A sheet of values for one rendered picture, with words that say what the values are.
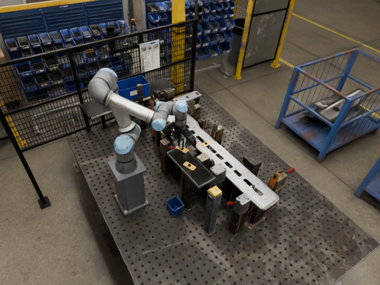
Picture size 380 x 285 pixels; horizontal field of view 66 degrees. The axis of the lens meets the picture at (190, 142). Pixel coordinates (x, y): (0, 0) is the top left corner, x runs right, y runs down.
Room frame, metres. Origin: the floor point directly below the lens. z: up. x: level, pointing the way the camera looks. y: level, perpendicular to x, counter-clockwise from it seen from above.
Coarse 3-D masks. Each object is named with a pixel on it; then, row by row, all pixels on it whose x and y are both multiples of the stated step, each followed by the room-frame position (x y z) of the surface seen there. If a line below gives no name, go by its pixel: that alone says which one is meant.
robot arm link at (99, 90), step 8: (96, 80) 1.39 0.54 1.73; (88, 88) 1.37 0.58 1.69; (96, 88) 1.35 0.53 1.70; (104, 88) 1.36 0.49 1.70; (96, 96) 1.32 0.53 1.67; (104, 96) 1.32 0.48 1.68; (112, 96) 1.34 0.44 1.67; (120, 96) 1.36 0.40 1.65; (104, 104) 1.31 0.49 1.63; (112, 104) 1.31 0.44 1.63; (120, 104) 1.31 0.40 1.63; (128, 104) 1.32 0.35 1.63; (136, 104) 1.34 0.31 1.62; (128, 112) 1.30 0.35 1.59; (136, 112) 1.30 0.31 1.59; (144, 112) 1.31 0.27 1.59; (152, 112) 1.32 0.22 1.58; (160, 112) 1.36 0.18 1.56; (144, 120) 1.30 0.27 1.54; (152, 120) 1.29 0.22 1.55; (160, 120) 1.28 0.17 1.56; (160, 128) 1.26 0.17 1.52
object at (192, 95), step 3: (195, 90) 2.49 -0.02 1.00; (189, 93) 2.43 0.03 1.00; (192, 93) 2.44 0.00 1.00; (195, 93) 2.44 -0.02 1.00; (198, 93) 2.44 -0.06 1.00; (180, 96) 2.38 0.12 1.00; (183, 96) 2.38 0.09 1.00; (189, 96) 2.38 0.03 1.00; (192, 96) 2.39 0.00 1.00; (195, 96) 2.39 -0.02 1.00; (198, 96) 2.39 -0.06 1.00; (174, 99) 2.32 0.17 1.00; (177, 99) 2.32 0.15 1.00; (180, 99) 2.33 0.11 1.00; (183, 99) 2.33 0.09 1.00; (186, 99) 2.33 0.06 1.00; (189, 99) 2.34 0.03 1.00; (192, 99) 2.35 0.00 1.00
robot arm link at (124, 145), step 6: (120, 138) 1.37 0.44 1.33; (126, 138) 1.37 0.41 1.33; (132, 138) 1.40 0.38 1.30; (114, 144) 1.32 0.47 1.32; (120, 144) 1.32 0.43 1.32; (126, 144) 1.32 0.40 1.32; (132, 144) 1.34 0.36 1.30; (120, 150) 1.29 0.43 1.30; (126, 150) 1.29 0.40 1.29; (132, 150) 1.33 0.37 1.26; (120, 156) 1.29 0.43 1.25; (126, 156) 1.29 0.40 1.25; (132, 156) 1.32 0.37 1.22
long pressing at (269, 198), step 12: (168, 120) 1.98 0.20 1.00; (192, 120) 2.01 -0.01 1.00; (204, 132) 1.86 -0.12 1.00; (216, 144) 1.72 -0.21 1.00; (216, 156) 1.59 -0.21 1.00; (228, 156) 1.59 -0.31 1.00; (228, 168) 1.47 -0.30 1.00; (240, 168) 1.48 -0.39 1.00; (240, 180) 1.36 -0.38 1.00; (252, 180) 1.36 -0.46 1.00; (252, 192) 1.26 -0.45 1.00; (264, 192) 1.26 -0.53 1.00; (264, 204) 1.16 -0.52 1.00
